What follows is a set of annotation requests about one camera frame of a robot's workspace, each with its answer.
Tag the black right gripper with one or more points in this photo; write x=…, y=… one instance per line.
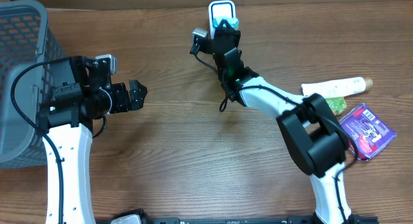
x=226, y=34

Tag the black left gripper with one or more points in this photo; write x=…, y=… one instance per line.
x=128, y=97

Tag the mint green wipes pack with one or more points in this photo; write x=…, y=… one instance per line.
x=232, y=23

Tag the white tube gold cap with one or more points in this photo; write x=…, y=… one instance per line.
x=339, y=87

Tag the green yellow snack packet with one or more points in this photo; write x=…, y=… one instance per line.
x=337, y=105

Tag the purple Carefree pad pack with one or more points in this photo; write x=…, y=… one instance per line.
x=368, y=131

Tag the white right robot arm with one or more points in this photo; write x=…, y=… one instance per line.
x=315, y=140

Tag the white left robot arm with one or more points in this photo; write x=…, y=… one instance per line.
x=82, y=93

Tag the white barcode scanner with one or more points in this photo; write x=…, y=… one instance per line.
x=218, y=10

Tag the white base mount left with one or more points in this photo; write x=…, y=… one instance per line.
x=137, y=216

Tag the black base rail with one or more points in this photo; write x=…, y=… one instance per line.
x=288, y=220

